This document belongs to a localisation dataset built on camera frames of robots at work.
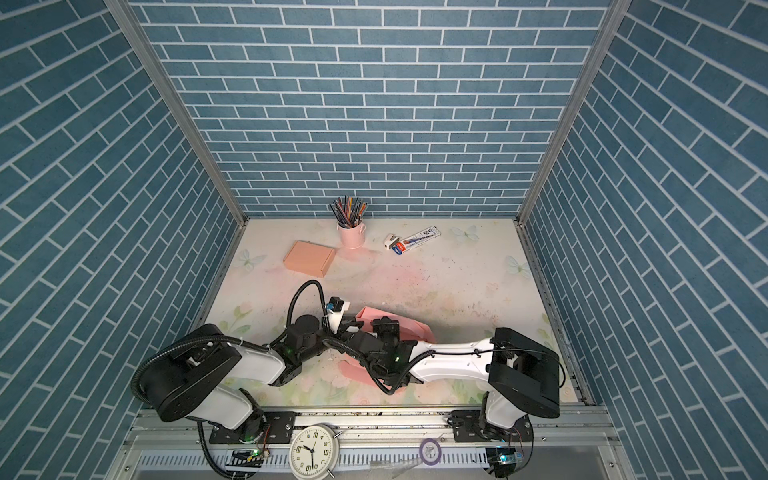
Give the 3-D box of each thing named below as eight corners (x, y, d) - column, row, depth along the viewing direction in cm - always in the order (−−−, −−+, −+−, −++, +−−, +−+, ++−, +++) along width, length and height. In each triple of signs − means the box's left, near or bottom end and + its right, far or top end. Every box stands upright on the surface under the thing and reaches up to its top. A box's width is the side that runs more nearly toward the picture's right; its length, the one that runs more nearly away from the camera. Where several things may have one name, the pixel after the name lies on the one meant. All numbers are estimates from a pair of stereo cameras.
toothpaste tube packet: (397, 256, 112) (397, 252, 110) (390, 247, 115) (390, 243, 113) (441, 235, 119) (442, 231, 118) (433, 227, 122) (434, 223, 120)
